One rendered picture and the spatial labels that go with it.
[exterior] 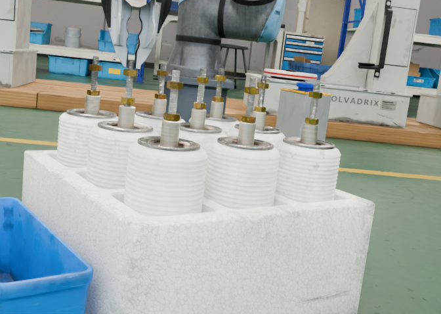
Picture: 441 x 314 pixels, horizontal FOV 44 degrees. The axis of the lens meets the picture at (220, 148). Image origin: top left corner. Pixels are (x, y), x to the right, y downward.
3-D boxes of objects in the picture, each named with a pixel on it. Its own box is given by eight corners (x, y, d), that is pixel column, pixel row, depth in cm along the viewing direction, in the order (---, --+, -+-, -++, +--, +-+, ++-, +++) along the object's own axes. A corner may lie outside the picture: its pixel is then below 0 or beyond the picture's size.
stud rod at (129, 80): (128, 114, 76) (133, 60, 75) (131, 115, 75) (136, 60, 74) (122, 114, 76) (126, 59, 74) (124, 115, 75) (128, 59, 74)
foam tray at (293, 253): (18, 257, 91) (23, 150, 88) (210, 233, 114) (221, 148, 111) (121, 385, 60) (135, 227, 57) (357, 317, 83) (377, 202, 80)
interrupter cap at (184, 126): (222, 130, 87) (222, 125, 86) (221, 137, 79) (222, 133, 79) (174, 125, 87) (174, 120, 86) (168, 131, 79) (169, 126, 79)
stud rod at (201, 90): (202, 119, 83) (207, 68, 82) (199, 119, 82) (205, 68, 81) (196, 117, 83) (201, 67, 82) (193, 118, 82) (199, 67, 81)
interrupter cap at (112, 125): (102, 133, 71) (102, 127, 71) (93, 123, 78) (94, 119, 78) (159, 136, 74) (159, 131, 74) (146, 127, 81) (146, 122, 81)
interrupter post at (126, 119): (118, 131, 74) (120, 106, 74) (115, 128, 76) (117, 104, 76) (136, 132, 75) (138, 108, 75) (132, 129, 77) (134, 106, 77)
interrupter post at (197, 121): (205, 131, 84) (207, 109, 83) (204, 133, 82) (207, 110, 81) (189, 129, 84) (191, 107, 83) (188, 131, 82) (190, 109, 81)
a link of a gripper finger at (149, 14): (137, 69, 70) (140, -5, 68) (133, 67, 76) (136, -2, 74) (161, 71, 71) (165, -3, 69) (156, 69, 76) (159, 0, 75)
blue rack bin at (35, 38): (13, 40, 564) (14, 19, 560) (51, 44, 570) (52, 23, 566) (1, 40, 515) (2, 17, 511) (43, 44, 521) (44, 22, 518)
